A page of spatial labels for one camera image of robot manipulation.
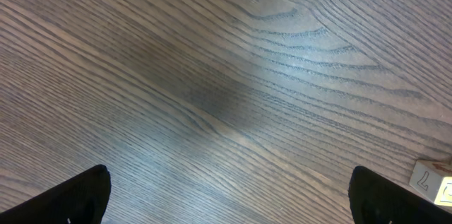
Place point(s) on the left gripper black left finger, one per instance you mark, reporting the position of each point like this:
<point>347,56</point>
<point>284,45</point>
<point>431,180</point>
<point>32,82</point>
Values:
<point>81,199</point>

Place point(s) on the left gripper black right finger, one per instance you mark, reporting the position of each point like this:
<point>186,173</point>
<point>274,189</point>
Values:
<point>376,200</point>

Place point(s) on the yellow block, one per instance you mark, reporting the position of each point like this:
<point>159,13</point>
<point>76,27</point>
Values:
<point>432,179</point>

